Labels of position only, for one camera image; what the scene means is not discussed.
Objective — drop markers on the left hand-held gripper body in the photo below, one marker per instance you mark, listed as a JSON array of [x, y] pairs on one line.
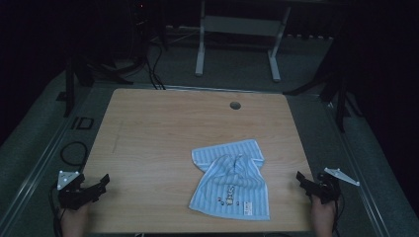
[[74, 196]]

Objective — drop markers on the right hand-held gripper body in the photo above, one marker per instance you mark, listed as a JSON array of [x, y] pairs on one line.
[[326, 189]]

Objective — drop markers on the blue striped towel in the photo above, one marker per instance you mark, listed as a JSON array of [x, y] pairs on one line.
[[230, 194]]

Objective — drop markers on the person's left hand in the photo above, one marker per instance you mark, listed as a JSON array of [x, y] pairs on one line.
[[75, 221]]

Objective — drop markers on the person's right hand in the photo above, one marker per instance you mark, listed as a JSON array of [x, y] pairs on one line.
[[323, 217]]

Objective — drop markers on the black metal stand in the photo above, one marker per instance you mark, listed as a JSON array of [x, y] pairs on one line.
[[85, 74], [339, 95]]

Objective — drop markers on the white desk frame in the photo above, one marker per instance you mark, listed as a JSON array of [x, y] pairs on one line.
[[242, 25]]

